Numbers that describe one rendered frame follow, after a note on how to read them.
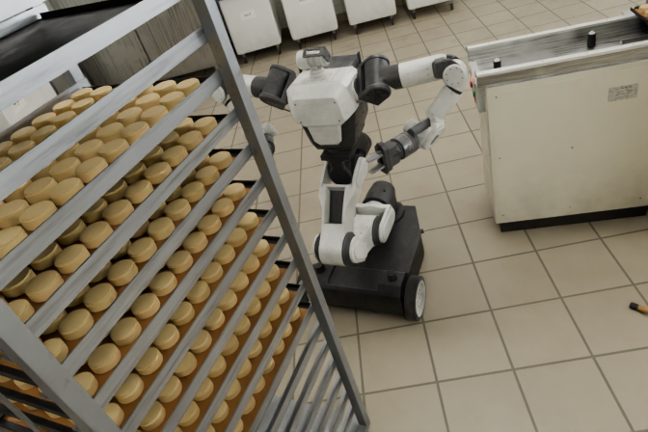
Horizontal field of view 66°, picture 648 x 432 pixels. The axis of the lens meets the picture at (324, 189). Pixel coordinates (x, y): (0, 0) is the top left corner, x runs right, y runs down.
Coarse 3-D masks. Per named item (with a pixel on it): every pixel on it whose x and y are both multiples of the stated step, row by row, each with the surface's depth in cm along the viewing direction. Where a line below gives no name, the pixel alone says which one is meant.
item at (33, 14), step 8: (40, 8) 111; (16, 16) 106; (24, 16) 108; (32, 16) 109; (40, 16) 111; (0, 24) 103; (8, 24) 104; (16, 24) 106; (24, 24) 108; (0, 32) 103; (8, 32) 104
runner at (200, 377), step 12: (276, 252) 124; (264, 264) 119; (264, 276) 119; (252, 288) 114; (252, 300) 115; (240, 312) 111; (228, 324) 107; (228, 336) 107; (216, 348) 103; (204, 360) 100; (216, 360) 103; (204, 372) 100; (192, 384) 97; (192, 396) 97; (180, 408) 94; (168, 420) 91
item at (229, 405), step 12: (288, 300) 136; (276, 312) 131; (276, 324) 130; (264, 336) 127; (252, 348) 123; (264, 348) 125; (252, 360) 123; (240, 372) 119; (252, 372) 120; (240, 384) 118; (228, 396) 115; (240, 396) 116; (228, 408) 113; (216, 420) 111; (228, 420) 111
